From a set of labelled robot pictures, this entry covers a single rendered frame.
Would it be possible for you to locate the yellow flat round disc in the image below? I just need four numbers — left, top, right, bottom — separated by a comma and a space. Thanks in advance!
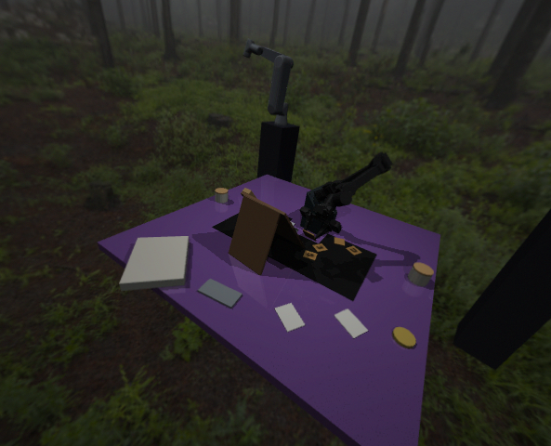
392, 327, 416, 348

